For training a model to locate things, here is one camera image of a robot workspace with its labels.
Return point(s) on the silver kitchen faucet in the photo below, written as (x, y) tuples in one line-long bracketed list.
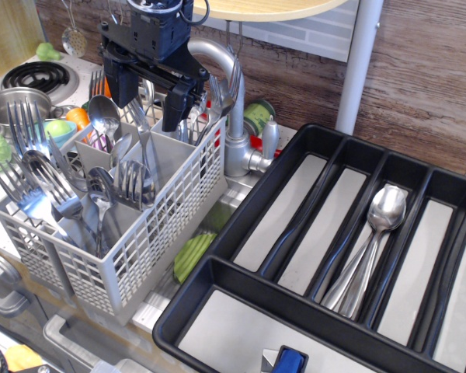
[(240, 157)]

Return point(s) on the green striped toy vegetable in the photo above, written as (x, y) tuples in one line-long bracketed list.
[(190, 254)]

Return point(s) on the teal bowl with green ball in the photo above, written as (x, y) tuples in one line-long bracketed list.
[(59, 130)]

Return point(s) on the green tin can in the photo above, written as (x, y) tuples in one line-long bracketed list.
[(256, 115)]

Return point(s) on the hanging steel skimmer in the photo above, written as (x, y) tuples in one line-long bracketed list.
[(73, 40)]

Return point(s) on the orange toy carrot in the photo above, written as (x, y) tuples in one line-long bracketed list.
[(78, 116)]

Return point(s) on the white metal pole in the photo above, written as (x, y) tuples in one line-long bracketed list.
[(365, 30)]

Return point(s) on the steel fork front left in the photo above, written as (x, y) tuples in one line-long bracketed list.
[(26, 193)]

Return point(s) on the steel cooking pot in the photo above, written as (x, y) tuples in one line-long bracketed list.
[(15, 99)]

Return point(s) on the black cutlery tray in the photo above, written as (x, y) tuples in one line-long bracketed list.
[(259, 287)]

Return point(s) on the black coil stove burner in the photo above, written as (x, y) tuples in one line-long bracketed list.
[(55, 79)]

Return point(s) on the steel spoons in tray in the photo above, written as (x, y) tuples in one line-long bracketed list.
[(386, 212)]

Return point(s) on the large steel spoon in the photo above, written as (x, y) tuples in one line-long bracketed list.
[(136, 112)]

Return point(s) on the green toy broccoli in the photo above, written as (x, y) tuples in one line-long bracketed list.
[(46, 52)]

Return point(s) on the steel fork centre basket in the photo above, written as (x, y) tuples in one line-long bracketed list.
[(134, 185)]

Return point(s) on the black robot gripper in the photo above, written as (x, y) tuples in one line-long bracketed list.
[(154, 46)]

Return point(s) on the steel spoon in basket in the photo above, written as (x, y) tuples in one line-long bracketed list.
[(104, 117)]

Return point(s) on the round wooden shelf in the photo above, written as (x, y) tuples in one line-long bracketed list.
[(269, 10)]

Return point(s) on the blue object at bottom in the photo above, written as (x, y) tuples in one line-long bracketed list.
[(284, 360)]

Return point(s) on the grey plastic cutlery basket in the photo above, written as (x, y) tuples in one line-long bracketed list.
[(142, 243)]

